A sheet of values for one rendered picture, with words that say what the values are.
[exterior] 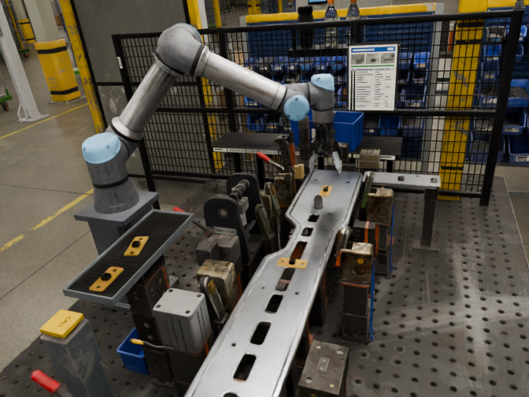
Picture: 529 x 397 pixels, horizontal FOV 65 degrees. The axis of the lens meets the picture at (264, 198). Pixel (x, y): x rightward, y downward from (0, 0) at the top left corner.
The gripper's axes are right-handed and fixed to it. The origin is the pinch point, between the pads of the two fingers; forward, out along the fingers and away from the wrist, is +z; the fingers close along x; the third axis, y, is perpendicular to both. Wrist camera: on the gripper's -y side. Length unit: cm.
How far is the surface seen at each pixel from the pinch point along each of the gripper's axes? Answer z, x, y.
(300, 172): 4.5, -11.7, -6.2
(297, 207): 8.4, -7.3, 14.3
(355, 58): -30, 2, -55
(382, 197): 4.8, 21.5, 8.2
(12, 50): 2, -577, -375
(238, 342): 8, -4, 78
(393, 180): 8.6, 23.8, -13.0
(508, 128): 37, 88, -162
